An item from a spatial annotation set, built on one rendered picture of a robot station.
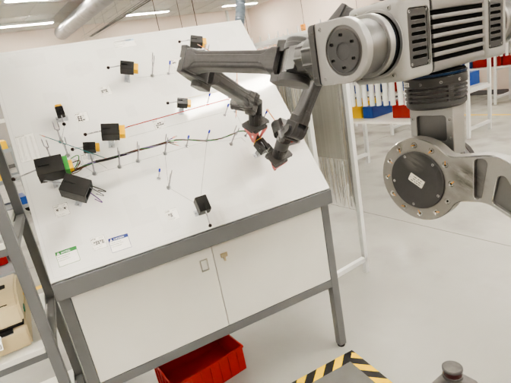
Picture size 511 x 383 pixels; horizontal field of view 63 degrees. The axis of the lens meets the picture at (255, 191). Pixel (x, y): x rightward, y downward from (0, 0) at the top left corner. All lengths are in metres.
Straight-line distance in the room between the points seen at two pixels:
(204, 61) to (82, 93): 0.88
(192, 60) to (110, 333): 1.07
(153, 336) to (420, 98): 1.33
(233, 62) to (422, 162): 0.52
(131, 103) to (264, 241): 0.83
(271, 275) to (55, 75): 1.27
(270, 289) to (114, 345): 0.69
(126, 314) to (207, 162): 0.69
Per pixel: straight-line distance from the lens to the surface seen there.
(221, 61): 1.13
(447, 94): 1.02
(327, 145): 2.80
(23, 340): 1.73
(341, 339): 2.30
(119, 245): 1.62
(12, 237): 1.54
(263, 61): 1.05
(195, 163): 1.77
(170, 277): 1.71
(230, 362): 2.22
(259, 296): 1.91
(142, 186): 1.71
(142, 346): 1.81
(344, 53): 0.84
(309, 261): 1.99
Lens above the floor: 1.46
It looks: 17 degrees down
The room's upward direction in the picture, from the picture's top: 11 degrees counter-clockwise
